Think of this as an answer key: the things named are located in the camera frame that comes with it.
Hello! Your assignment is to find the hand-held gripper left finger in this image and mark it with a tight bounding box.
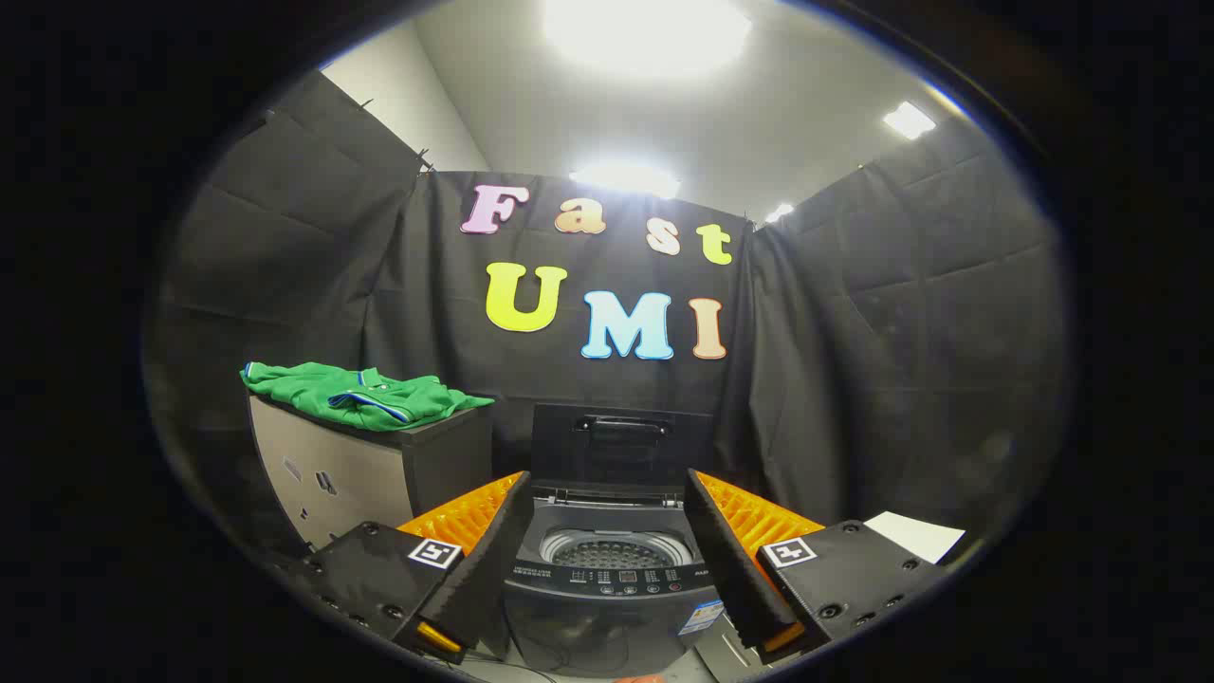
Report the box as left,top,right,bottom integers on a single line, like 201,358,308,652
289,470,534,665

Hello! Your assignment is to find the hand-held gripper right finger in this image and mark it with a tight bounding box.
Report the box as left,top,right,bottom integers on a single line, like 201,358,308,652
683,468,949,665

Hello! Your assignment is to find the dark grey washing machine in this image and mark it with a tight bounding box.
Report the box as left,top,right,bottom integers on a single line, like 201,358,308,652
501,479,727,679

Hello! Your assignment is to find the dark washing machine lid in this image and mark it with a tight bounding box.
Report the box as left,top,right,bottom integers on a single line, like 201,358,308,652
529,403,714,496

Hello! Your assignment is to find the green polo shirt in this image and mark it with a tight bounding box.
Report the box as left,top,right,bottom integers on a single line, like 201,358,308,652
240,361,496,434

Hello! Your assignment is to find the grey cabinet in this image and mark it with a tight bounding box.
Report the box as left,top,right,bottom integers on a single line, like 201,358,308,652
248,394,496,553

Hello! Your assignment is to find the black backdrop cloth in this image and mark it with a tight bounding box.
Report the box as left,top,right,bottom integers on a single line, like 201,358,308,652
142,66,1073,570

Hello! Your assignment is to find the oval ceiling light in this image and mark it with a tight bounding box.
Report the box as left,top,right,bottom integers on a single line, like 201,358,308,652
569,161,682,200

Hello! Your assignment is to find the rectangular ceiling light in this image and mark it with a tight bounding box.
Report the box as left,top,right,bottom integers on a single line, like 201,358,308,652
883,101,937,141

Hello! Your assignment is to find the large round ceiling light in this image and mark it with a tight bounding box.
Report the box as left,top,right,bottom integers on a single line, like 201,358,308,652
543,0,753,79

